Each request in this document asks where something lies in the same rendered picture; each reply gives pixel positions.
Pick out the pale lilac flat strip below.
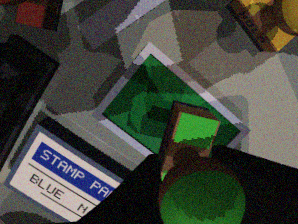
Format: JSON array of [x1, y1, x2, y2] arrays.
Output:
[[77, 0, 165, 49]]

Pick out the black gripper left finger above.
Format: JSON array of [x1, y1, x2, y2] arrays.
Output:
[[61, 153, 164, 224]]

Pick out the blue stamp pad tin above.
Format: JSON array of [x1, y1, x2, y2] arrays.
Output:
[[4, 116, 133, 222]]

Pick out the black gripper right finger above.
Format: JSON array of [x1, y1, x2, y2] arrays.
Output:
[[212, 145, 298, 224]]

